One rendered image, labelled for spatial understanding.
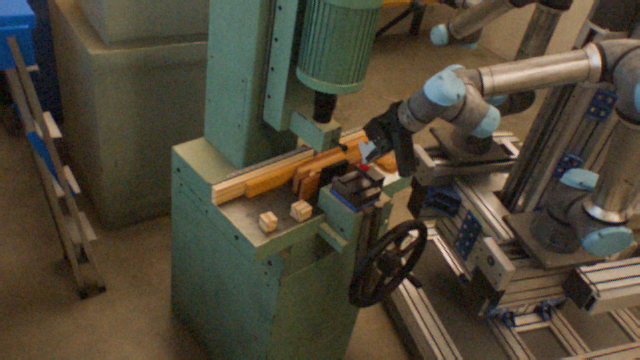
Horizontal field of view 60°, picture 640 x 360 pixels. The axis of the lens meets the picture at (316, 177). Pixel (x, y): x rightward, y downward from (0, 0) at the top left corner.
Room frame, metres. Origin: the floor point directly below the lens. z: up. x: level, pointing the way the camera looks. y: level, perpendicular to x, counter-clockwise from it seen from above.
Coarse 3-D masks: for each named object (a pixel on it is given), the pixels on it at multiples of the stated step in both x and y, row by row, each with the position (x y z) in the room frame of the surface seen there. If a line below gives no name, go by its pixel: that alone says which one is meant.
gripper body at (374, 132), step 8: (392, 104) 1.15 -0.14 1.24; (400, 104) 1.16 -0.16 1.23; (384, 112) 1.18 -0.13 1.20; (392, 112) 1.14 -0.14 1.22; (376, 120) 1.15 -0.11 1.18; (384, 120) 1.15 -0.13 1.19; (392, 120) 1.15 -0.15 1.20; (368, 128) 1.17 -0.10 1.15; (376, 128) 1.14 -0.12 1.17; (384, 128) 1.15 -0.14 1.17; (392, 128) 1.14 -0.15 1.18; (400, 128) 1.10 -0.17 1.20; (368, 136) 1.16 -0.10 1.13; (376, 136) 1.15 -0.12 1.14; (384, 136) 1.13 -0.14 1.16; (376, 144) 1.14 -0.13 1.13; (384, 144) 1.12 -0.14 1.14; (392, 144) 1.12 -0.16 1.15; (384, 152) 1.13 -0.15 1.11
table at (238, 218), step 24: (264, 192) 1.15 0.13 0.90; (288, 192) 1.17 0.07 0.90; (384, 192) 1.30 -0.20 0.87; (216, 216) 1.05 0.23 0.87; (240, 216) 1.04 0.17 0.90; (288, 216) 1.07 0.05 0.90; (312, 216) 1.09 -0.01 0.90; (240, 240) 0.98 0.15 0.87; (264, 240) 0.97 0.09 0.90; (288, 240) 1.02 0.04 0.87; (336, 240) 1.05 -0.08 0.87
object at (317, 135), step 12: (300, 108) 1.33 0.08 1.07; (312, 108) 1.35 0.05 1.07; (300, 120) 1.30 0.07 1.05; (312, 120) 1.28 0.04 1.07; (300, 132) 1.29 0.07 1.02; (312, 132) 1.26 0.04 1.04; (324, 132) 1.24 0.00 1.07; (336, 132) 1.27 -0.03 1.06; (312, 144) 1.26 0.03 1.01; (324, 144) 1.24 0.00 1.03
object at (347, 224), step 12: (324, 192) 1.13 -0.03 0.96; (324, 204) 1.12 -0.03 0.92; (336, 204) 1.10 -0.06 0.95; (384, 204) 1.13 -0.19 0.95; (336, 216) 1.09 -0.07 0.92; (348, 216) 1.07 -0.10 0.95; (360, 216) 1.07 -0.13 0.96; (384, 216) 1.15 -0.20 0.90; (336, 228) 1.08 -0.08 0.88; (348, 228) 1.06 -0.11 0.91; (360, 228) 1.07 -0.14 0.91; (348, 240) 1.05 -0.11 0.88
